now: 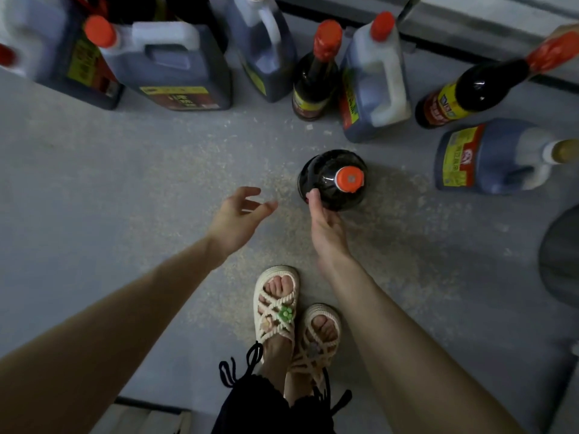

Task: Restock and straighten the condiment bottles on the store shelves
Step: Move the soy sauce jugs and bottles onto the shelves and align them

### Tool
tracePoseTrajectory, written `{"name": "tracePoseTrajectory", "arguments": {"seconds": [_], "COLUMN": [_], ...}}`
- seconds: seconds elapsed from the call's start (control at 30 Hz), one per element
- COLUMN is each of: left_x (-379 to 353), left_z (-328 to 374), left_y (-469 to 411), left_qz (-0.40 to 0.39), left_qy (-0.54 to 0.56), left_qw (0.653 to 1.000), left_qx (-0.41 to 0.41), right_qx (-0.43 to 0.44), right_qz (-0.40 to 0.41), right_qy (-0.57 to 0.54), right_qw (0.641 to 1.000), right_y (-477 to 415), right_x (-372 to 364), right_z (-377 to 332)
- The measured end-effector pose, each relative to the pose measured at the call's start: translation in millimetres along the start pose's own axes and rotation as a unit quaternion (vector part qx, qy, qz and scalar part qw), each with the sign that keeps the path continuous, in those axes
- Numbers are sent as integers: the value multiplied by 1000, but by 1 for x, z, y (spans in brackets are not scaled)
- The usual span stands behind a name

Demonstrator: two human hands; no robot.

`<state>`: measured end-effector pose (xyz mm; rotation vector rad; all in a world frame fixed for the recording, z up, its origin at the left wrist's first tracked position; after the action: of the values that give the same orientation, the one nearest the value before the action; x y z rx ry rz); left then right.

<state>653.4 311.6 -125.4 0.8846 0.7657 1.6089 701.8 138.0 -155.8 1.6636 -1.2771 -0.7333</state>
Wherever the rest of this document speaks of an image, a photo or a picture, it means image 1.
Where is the person's right hand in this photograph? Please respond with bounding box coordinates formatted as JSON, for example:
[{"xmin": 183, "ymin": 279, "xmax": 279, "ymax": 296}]
[{"xmin": 306, "ymin": 187, "xmax": 356, "ymax": 277}]

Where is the person's left hand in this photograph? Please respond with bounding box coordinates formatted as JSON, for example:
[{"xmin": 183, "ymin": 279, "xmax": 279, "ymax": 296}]
[{"xmin": 203, "ymin": 186, "xmax": 280, "ymax": 268}]

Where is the round soy bottle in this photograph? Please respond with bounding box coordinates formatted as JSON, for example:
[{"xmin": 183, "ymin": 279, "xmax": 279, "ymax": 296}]
[{"xmin": 297, "ymin": 149, "xmax": 369, "ymax": 212}]

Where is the group of bottles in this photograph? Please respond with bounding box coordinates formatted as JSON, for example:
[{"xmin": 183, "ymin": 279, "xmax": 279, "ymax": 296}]
[{"xmin": 0, "ymin": 0, "xmax": 579, "ymax": 197}]

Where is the white metal store shelving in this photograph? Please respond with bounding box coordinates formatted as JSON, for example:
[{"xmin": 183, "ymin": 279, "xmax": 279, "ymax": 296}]
[{"xmin": 271, "ymin": 0, "xmax": 579, "ymax": 91}]

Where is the person's right forearm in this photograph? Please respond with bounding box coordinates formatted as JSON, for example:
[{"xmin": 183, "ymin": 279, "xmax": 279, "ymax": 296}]
[{"xmin": 326, "ymin": 257, "xmax": 526, "ymax": 434}]

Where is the person's left forearm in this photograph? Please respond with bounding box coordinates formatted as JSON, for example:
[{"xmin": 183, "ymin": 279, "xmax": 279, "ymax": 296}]
[{"xmin": 0, "ymin": 239, "xmax": 223, "ymax": 434}]

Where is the person's left beige sandal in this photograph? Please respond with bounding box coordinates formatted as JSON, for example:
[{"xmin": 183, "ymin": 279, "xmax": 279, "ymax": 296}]
[{"xmin": 253, "ymin": 265, "xmax": 302, "ymax": 344}]

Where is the grey floor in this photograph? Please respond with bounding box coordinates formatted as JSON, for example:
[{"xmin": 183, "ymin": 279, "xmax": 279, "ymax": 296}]
[{"xmin": 0, "ymin": 0, "xmax": 579, "ymax": 434}]

